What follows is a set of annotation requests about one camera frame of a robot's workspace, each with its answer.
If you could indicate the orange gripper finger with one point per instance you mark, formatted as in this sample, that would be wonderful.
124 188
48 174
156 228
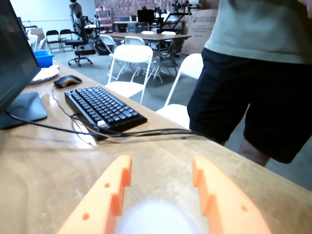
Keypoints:
229 209
97 202

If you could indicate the clear water bottle white cap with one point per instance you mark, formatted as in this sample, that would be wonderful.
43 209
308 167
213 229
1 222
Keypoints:
156 219

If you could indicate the white plate with napkin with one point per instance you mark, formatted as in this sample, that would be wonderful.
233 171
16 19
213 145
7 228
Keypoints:
46 73

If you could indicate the black keyboard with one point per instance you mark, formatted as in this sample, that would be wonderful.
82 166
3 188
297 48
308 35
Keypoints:
104 107

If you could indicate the person in beige shirt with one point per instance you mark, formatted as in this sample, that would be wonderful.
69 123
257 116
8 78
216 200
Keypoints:
256 97

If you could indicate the black computer mouse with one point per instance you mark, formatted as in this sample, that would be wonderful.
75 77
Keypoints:
65 81

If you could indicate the white folding chair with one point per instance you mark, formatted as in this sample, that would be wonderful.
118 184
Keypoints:
107 40
168 33
131 53
147 32
135 40
192 64

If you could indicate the blue plastic bin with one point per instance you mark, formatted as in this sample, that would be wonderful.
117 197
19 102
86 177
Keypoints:
45 59

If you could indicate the black round floor fan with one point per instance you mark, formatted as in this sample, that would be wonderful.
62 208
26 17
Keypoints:
101 47

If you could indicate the black office chair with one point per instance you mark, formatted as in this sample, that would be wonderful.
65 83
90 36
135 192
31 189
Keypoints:
78 42

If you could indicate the black computer monitor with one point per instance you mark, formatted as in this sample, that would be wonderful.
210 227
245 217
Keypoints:
14 61

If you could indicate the black folding chair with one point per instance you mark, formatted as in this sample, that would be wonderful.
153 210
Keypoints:
65 33
52 34

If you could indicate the brown folding table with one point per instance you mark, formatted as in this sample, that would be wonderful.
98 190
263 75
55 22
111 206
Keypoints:
165 37

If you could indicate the large cardboard box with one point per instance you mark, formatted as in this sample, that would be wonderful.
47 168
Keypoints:
195 31

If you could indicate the black background monitor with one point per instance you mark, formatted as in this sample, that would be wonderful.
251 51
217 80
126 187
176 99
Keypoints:
145 15

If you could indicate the black metal equipment rig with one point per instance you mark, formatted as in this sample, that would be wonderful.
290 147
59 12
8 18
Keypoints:
175 17

